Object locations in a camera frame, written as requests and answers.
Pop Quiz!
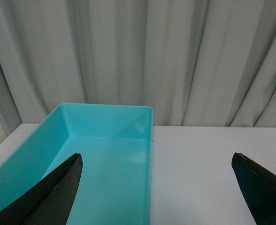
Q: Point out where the turquoise plastic bin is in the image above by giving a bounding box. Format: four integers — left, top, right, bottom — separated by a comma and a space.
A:
0, 103, 153, 225

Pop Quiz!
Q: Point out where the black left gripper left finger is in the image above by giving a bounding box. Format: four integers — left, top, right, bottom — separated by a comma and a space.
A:
0, 153, 83, 225

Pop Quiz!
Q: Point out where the grey pleated curtain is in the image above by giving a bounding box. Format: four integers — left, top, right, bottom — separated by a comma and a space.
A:
0, 0, 276, 144

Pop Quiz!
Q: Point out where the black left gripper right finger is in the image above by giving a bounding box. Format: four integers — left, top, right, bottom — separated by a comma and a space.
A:
231, 153, 276, 225

